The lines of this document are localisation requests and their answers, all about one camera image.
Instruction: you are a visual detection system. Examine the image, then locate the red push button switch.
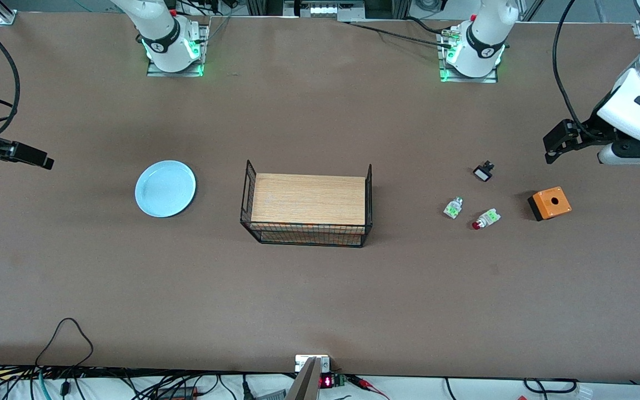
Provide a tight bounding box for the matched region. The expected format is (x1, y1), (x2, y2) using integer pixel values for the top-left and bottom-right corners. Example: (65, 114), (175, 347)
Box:
(471, 208), (501, 231)

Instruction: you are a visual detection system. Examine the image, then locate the light blue round plate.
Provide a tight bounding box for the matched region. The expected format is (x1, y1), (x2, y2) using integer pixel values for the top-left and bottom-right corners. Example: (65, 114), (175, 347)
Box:
(134, 160), (197, 218)

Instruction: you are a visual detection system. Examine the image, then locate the wooden shelf board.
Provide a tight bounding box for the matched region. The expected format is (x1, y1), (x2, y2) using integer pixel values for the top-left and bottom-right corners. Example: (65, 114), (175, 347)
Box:
(252, 173), (366, 226)

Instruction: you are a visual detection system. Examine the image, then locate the metal unit with white lights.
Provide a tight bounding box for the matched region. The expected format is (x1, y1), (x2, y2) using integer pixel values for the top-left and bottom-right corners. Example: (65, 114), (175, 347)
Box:
(282, 0), (366, 23)

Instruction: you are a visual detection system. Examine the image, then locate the black power adapter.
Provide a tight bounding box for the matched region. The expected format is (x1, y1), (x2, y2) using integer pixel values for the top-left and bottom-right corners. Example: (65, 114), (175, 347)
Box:
(156, 386), (199, 398)

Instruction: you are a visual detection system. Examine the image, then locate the red clip lead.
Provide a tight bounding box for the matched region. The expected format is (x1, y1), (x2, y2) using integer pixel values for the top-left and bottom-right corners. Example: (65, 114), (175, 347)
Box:
(348, 375), (390, 400)

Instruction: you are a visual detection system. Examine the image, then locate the orange push-button enclosure box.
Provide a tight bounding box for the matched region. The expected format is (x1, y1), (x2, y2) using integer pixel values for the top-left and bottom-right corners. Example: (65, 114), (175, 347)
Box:
(527, 187), (572, 221)

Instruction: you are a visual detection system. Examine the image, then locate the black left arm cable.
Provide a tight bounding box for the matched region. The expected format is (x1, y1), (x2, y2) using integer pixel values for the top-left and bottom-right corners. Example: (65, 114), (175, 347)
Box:
(551, 0), (584, 131)

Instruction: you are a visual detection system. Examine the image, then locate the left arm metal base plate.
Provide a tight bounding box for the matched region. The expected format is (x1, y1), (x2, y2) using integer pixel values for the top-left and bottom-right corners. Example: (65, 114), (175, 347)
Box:
(437, 27), (499, 84)

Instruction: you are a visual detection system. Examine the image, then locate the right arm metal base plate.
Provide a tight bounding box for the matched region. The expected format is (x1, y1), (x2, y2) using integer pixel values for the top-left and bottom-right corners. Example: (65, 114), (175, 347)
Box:
(147, 21), (209, 77)

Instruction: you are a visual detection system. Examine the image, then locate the black looped cable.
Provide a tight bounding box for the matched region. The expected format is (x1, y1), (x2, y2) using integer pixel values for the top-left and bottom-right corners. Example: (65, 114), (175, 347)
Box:
(35, 318), (94, 384)

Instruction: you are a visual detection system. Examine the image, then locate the long black table cable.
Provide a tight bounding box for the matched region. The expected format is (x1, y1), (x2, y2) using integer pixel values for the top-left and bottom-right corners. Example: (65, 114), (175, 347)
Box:
(348, 21), (454, 49)

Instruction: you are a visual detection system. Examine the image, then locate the black wire mesh basket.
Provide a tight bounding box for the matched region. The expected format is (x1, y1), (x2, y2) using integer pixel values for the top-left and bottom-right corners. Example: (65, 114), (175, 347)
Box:
(240, 160), (373, 248)

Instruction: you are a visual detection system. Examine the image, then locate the black flat cable loop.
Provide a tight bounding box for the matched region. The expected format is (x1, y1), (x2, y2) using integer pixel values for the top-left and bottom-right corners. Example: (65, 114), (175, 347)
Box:
(523, 378), (579, 394)

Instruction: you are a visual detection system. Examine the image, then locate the grey metal mount bracket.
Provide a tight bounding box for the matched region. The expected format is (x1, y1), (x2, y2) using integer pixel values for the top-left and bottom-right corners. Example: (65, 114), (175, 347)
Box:
(286, 354), (332, 400)

